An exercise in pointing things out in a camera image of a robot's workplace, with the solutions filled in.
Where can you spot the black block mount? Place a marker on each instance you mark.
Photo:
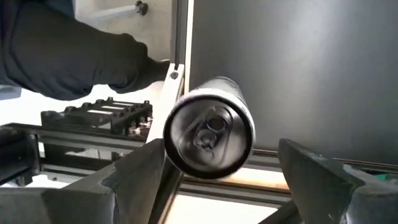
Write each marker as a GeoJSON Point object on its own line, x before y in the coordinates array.
{"type": "Point", "coordinates": [18, 155]}

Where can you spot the white frame strut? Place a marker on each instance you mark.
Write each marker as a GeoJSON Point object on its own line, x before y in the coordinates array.
{"type": "Point", "coordinates": [168, 90]}

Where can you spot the white Celsius can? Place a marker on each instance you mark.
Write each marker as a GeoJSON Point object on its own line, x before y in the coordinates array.
{"type": "Point", "coordinates": [211, 133]}

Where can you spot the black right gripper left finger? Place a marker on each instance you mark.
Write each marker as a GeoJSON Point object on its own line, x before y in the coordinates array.
{"type": "Point", "coordinates": [62, 205]}

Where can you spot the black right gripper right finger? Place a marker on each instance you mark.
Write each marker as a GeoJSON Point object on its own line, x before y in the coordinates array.
{"type": "Point", "coordinates": [342, 202]}

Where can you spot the white bar black knob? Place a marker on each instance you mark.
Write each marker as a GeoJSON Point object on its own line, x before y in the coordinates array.
{"type": "Point", "coordinates": [141, 7]}

